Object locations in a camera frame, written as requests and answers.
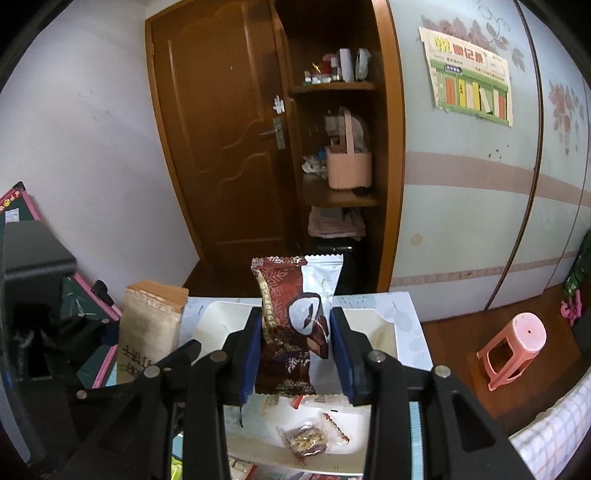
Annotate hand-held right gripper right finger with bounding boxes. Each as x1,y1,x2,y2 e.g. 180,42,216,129
330,306,525,480

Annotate pile of small shelf items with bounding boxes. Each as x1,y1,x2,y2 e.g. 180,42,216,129
302,148,328,178

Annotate clear red-edged snack packet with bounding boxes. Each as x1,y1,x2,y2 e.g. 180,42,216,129
318,411,349,446

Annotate pink toy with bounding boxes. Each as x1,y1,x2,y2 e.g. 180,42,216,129
560,291,583,326

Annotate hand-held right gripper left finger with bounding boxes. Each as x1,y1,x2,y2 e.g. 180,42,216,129
69,307,263,480

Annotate pink handled basket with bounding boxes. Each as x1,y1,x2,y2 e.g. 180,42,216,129
325,107,373,191

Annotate pink plastic stool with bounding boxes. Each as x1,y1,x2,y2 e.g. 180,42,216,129
477,312,547,392

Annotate wall poster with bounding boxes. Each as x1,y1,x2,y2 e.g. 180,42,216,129
419,26,514,127

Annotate green printed bag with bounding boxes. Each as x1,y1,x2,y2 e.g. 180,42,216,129
562,231,591,298

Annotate brown wooden door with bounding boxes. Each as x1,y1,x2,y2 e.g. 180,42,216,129
145,0,301,278

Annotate floral wardrobe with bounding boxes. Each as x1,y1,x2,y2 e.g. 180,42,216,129
385,0,591,315

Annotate cluster of small bottles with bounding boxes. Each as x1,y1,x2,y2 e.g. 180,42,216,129
302,47,374,86

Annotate metal door handle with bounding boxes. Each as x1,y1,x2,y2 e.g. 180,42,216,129
259,116,287,150

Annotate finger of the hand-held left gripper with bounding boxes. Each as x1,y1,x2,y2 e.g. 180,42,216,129
69,339,204,404

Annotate green chalkboard easel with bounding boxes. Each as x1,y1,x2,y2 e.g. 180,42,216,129
0,181,123,388

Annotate dark red white snack packet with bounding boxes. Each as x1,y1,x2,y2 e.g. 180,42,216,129
250,255,345,397

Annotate teal table runner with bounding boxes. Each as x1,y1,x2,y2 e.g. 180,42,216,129
409,401,423,480

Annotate beige paper snack packet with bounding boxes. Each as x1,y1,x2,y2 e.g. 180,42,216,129
116,280,189,385

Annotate white plastic bin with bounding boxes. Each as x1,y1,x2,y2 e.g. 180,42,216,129
194,298,402,476

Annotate white checked blanket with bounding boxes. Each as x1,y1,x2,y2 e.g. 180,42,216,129
508,369,591,480

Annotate clear nut bar packet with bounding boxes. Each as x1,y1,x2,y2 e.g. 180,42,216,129
277,415,331,457

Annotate wooden corner shelf unit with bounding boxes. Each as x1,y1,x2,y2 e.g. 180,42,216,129
274,0,407,294

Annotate folded pink clothes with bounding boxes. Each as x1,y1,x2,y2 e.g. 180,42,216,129
308,206,365,241

